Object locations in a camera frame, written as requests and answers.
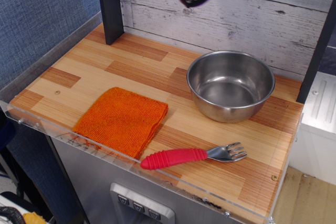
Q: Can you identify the stainless steel pot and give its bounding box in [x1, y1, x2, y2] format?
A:
[186, 50, 276, 123]

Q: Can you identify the orange folded cloth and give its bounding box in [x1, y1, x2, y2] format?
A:
[72, 87, 169, 158]

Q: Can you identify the clear acrylic front guard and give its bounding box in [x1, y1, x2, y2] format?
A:
[1, 102, 273, 223]

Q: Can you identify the white side cabinet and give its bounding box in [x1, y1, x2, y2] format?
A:
[289, 72, 335, 185]

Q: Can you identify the silver button control panel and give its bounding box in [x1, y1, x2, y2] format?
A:
[110, 183, 175, 224]

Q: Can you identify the yellow object bottom left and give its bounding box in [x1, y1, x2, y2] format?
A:
[23, 212, 46, 224]

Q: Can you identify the black left vertical post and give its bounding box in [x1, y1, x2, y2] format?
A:
[99, 0, 124, 45]

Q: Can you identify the black vertical post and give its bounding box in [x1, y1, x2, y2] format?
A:
[296, 0, 335, 103]
[99, 0, 124, 45]

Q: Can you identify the black right vertical post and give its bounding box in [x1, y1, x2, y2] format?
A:
[296, 0, 335, 103]

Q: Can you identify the red handled metal fork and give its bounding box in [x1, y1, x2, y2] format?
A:
[140, 142, 247, 170]

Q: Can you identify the black braided cable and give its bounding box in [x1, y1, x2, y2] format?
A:
[0, 206, 26, 224]

